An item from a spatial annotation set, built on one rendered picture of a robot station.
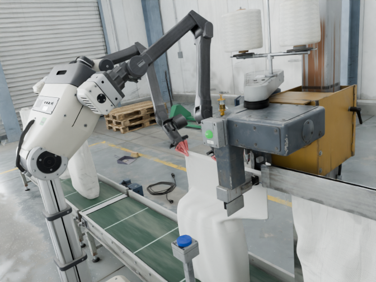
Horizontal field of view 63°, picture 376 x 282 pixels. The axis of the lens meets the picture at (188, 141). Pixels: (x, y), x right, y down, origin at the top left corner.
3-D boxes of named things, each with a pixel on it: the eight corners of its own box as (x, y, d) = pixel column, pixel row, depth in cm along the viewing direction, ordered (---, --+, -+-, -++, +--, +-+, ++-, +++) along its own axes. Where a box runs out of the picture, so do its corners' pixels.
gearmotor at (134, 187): (116, 193, 305) (112, 180, 300) (128, 188, 314) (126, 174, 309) (131, 202, 282) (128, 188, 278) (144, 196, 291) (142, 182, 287)
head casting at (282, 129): (217, 185, 115) (208, 108, 106) (257, 164, 130) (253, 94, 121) (288, 210, 93) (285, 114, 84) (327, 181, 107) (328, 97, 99)
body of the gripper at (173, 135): (189, 136, 157) (181, 126, 159) (174, 142, 151) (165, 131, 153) (184, 144, 162) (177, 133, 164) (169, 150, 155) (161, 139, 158)
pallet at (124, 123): (105, 123, 705) (104, 117, 701) (149, 111, 778) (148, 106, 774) (123, 127, 643) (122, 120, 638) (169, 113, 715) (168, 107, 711)
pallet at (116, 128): (106, 129, 710) (105, 123, 706) (150, 117, 779) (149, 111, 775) (122, 134, 647) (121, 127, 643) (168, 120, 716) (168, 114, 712)
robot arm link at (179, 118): (156, 120, 165) (157, 113, 157) (174, 111, 169) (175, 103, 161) (168, 138, 162) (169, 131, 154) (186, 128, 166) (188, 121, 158)
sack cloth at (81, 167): (67, 188, 306) (48, 118, 285) (88, 181, 318) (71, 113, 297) (84, 203, 270) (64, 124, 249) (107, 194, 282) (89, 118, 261)
